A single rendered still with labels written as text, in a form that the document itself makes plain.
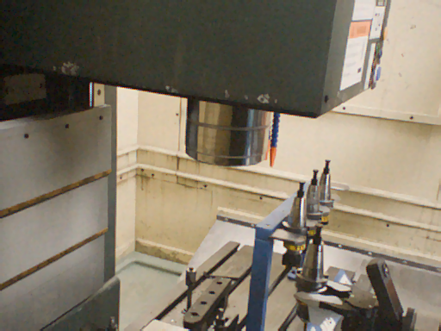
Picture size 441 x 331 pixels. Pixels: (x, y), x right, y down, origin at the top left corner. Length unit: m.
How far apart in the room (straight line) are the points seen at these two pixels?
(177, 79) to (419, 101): 1.17
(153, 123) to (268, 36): 1.49
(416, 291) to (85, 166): 1.19
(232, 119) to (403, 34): 1.08
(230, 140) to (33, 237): 0.56
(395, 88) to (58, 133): 1.13
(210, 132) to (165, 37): 0.17
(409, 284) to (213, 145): 1.23
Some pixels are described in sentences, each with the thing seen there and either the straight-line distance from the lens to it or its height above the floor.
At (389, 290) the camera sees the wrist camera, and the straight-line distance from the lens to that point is 1.10.
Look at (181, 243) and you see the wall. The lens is 2.47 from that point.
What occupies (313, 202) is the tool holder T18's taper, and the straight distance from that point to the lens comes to 1.41.
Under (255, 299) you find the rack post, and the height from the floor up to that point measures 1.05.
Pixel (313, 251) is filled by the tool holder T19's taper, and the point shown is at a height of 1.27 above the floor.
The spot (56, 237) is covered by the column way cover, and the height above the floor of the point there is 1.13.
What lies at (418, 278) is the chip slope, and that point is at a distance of 2.14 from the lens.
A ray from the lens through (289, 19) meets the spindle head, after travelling 0.92.
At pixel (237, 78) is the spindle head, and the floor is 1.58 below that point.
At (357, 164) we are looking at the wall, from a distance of 2.10.
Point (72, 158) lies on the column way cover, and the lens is 1.43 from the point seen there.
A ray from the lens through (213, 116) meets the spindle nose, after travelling 1.03.
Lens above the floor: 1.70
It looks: 20 degrees down
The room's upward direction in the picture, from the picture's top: 5 degrees clockwise
